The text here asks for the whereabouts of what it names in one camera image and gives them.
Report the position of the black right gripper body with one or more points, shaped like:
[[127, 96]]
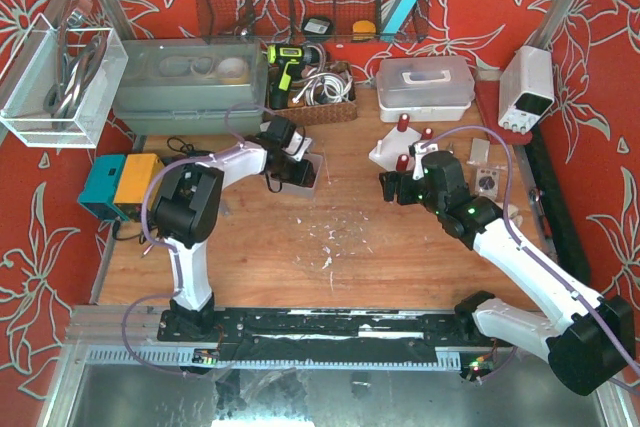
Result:
[[394, 187]]

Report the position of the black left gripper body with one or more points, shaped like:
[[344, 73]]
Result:
[[304, 172]]

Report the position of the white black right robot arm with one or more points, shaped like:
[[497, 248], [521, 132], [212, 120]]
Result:
[[585, 338]]

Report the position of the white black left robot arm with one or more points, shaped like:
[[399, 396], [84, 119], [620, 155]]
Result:
[[186, 205]]

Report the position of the clear plastic spring tray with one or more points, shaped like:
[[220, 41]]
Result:
[[317, 182]]

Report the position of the brown wicker basket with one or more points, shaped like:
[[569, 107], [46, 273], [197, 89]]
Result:
[[322, 97]]

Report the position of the grey metal plate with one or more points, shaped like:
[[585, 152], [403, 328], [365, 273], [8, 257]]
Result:
[[479, 153]]

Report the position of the white clear lidded case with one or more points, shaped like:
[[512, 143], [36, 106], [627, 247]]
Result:
[[427, 89]]

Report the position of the yellow tape measure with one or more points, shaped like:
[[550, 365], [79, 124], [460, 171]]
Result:
[[363, 31]]

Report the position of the white bench power supply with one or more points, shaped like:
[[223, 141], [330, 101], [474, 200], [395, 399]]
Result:
[[526, 89]]

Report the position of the grey plastic storage box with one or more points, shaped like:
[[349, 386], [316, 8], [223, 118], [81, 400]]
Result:
[[191, 87]]

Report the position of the orange soldering station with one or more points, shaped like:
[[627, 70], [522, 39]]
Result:
[[139, 170]]

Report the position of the teal box device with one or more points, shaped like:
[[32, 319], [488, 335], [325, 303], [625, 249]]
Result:
[[98, 195]]

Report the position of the blue white pack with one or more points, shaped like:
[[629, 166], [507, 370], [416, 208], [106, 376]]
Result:
[[393, 15]]

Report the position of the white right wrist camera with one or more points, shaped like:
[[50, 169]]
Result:
[[418, 151]]

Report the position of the white peg base plate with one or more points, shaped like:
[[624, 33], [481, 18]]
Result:
[[388, 149]]

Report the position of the bagged timer switch module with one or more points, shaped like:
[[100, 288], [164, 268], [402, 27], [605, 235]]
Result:
[[487, 180]]

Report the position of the green black cordless drill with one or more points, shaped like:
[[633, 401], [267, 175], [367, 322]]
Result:
[[290, 61]]

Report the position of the black wire wall basket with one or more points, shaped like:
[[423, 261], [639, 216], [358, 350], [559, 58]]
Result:
[[274, 21]]

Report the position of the clear acrylic wall box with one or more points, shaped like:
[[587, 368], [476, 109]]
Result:
[[57, 91]]

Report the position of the grey slotted cable duct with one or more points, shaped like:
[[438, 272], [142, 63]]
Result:
[[191, 357]]

